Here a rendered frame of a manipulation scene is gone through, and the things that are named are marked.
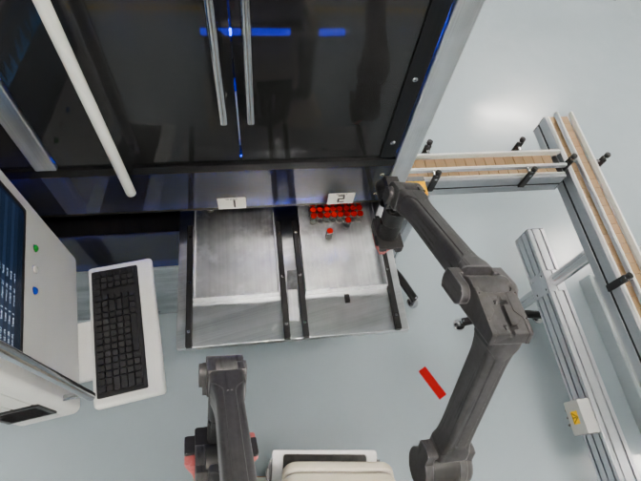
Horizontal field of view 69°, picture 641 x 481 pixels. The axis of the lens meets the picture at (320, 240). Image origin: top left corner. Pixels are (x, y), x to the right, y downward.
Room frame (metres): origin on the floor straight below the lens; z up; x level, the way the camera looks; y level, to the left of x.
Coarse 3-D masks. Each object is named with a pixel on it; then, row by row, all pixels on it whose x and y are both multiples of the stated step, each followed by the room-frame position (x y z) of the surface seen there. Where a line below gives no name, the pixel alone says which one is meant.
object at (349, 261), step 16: (304, 208) 0.86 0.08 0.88; (368, 208) 0.91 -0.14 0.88; (304, 224) 0.79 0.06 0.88; (320, 224) 0.81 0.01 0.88; (336, 224) 0.82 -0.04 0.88; (352, 224) 0.83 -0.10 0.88; (368, 224) 0.84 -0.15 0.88; (304, 240) 0.73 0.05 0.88; (320, 240) 0.74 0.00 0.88; (336, 240) 0.76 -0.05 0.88; (352, 240) 0.77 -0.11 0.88; (368, 240) 0.78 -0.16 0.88; (304, 256) 0.68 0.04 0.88; (320, 256) 0.69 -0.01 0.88; (336, 256) 0.70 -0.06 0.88; (352, 256) 0.71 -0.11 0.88; (368, 256) 0.72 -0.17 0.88; (304, 272) 0.60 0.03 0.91; (320, 272) 0.63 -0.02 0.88; (336, 272) 0.64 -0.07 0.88; (352, 272) 0.65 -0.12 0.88; (368, 272) 0.66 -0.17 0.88; (384, 272) 0.66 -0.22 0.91; (320, 288) 0.56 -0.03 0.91; (336, 288) 0.57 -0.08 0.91; (352, 288) 0.59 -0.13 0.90; (368, 288) 0.60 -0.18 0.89
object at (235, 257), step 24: (216, 216) 0.76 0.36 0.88; (240, 216) 0.78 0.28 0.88; (264, 216) 0.79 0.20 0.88; (216, 240) 0.67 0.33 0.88; (240, 240) 0.68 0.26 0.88; (264, 240) 0.70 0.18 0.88; (216, 264) 0.58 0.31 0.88; (240, 264) 0.60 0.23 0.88; (264, 264) 0.62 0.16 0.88; (216, 288) 0.51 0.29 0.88; (240, 288) 0.52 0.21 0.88; (264, 288) 0.54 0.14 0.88
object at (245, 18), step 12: (240, 0) 0.70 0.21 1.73; (240, 12) 0.70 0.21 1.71; (240, 24) 0.70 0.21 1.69; (252, 48) 0.71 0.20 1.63; (252, 60) 0.71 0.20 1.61; (252, 72) 0.70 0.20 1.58; (252, 84) 0.70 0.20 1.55; (252, 96) 0.70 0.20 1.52; (252, 108) 0.70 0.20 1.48; (252, 120) 0.70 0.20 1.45
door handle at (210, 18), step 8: (208, 0) 0.68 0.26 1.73; (208, 8) 0.68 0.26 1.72; (208, 16) 0.68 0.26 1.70; (216, 16) 0.69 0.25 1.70; (208, 24) 0.68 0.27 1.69; (216, 24) 0.69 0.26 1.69; (208, 32) 0.68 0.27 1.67; (216, 32) 0.69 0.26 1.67; (208, 40) 0.68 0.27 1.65; (216, 40) 0.68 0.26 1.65; (216, 48) 0.68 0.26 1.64; (216, 56) 0.68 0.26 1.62; (216, 64) 0.68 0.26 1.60; (216, 72) 0.68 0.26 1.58; (216, 80) 0.68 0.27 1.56; (216, 88) 0.68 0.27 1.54; (216, 96) 0.68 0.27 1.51; (224, 96) 0.69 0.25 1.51; (224, 104) 0.69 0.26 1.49; (224, 112) 0.68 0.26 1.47; (224, 120) 0.68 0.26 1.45
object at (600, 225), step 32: (544, 128) 1.44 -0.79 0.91; (576, 128) 1.41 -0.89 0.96; (576, 160) 1.24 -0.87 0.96; (576, 192) 1.13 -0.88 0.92; (608, 192) 1.13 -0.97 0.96; (576, 224) 1.03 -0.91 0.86; (608, 224) 0.98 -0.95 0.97; (608, 256) 0.88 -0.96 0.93; (640, 256) 0.88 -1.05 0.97; (608, 288) 0.78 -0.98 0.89; (640, 288) 0.76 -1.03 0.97; (640, 320) 0.67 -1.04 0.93; (640, 352) 0.57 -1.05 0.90; (640, 384) 0.49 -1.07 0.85
